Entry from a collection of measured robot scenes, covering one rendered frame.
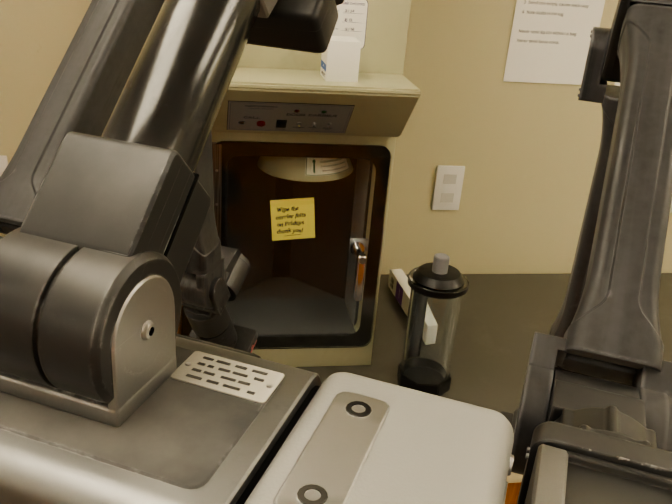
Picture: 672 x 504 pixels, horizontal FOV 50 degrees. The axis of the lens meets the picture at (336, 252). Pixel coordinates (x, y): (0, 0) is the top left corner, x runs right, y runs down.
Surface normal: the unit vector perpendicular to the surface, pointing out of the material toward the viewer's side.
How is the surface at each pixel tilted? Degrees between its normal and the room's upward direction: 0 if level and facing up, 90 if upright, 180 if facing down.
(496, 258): 90
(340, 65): 90
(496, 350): 0
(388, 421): 0
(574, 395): 0
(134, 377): 90
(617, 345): 43
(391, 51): 90
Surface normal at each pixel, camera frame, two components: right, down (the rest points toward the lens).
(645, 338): -0.18, -0.40
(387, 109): 0.06, 0.94
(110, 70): 0.93, 0.18
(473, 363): 0.07, -0.91
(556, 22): 0.16, 0.42
